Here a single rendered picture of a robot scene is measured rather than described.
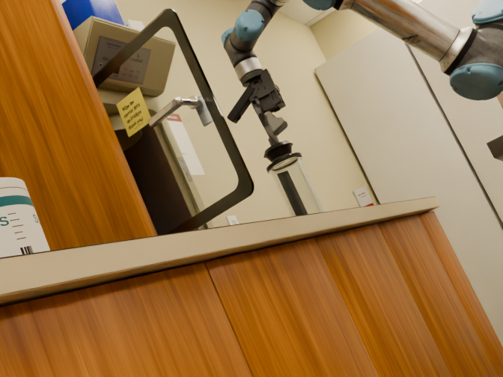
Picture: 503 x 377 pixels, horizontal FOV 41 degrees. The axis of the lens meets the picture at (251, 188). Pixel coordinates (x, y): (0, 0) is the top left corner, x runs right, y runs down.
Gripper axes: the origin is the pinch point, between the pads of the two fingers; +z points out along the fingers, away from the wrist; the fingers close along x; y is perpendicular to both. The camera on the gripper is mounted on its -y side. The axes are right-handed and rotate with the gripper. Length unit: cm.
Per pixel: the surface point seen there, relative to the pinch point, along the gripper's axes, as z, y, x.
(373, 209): 30.4, 17.2, -6.2
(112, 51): -23, -18, -50
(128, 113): -4, -17, -61
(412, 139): -20, 50, 245
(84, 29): -26, -19, -59
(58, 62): -19, -25, -65
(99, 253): 30, -11, -111
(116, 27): -27, -15, -52
